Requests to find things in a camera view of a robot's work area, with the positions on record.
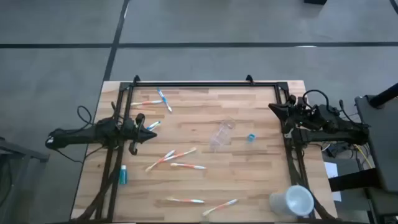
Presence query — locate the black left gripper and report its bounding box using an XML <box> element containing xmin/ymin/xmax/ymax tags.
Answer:
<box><xmin>120</xmin><ymin>113</ymin><xmax>158</xmax><ymax>156</ymax></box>

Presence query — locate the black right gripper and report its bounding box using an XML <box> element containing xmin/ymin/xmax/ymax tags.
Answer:
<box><xmin>269</xmin><ymin>95</ymin><xmax>317</xmax><ymax>130</ymax></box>

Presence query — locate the orange white toothbrush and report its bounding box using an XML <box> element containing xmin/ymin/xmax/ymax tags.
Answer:
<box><xmin>170</xmin><ymin>162</ymin><xmax>207</xmax><ymax>170</ymax></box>
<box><xmin>165</xmin><ymin>196</ymin><xmax>206</xmax><ymax>204</ymax></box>
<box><xmin>201</xmin><ymin>198</ymin><xmax>238</xmax><ymax>217</ymax></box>
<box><xmin>130</xmin><ymin>100</ymin><xmax>164</xmax><ymax>107</ymax></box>
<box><xmin>144</xmin><ymin>149</ymin><xmax>176</xmax><ymax>173</ymax></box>
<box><xmin>161</xmin><ymin>147</ymin><xmax>198</xmax><ymax>162</ymax></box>

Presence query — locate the clear acrylic holder box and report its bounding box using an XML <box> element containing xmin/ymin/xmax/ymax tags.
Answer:
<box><xmin>209</xmin><ymin>117</ymin><xmax>236</xmax><ymax>152</ymax></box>

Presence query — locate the blue black power adapter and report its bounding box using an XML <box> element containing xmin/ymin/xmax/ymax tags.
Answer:
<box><xmin>326</xmin><ymin>145</ymin><xmax>343</xmax><ymax>158</ymax></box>

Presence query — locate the white paper sheet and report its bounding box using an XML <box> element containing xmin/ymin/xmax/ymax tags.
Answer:
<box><xmin>323</xmin><ymin>161</ymin><xmax>342</xmax><ymax>202</ymax></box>

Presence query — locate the white plastic cup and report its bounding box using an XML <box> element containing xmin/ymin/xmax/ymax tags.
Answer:
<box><xmin>269</xmin><ymin>185</ymin><xmax>315</xmax><ymax>217</ymax></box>

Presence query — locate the black side stand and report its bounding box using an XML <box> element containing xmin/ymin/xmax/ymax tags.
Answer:
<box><xmin>328</xmin><ymin>82</ymin><xmax>398</xmax><ymax>224</ymax></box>

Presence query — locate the grey metal stand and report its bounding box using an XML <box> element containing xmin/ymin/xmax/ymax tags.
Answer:
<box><xmin>0</xmin><ymin>136</ymin><xmax>50</xmax><ymax>224</ymax></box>

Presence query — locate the black metal table frame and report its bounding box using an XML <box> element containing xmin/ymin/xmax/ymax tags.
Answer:
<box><xmin>70</xmin><ymin>74</ymin><xmax>338</xmax><ymax>223</ymax></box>

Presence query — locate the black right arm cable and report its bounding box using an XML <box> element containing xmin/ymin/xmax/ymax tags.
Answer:
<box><xmin>302</xmin><ymin>89</ymin><xmax>331</xmax><ymax>110</ymax></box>

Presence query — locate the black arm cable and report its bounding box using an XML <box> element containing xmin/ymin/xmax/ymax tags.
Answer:
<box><xmin>302</xmin><ymin>89</ymin><xmax>331</xmax><ymax>110</ymax></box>
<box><xmin>46</xmin><ymin>105</ymin><xmax>105</xmax><ymax>164</ymax></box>

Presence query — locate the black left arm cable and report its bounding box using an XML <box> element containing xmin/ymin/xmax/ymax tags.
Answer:
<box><xmin>46</xmin><ymin>105</ymin><xmax>105</xmax><ymax>164</ymax></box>

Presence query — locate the yellow cable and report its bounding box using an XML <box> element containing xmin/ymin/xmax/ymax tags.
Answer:
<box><xmin>354</xmin><ymin>144</ymin><xmax>374</xmax><ymax>169</ymax></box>

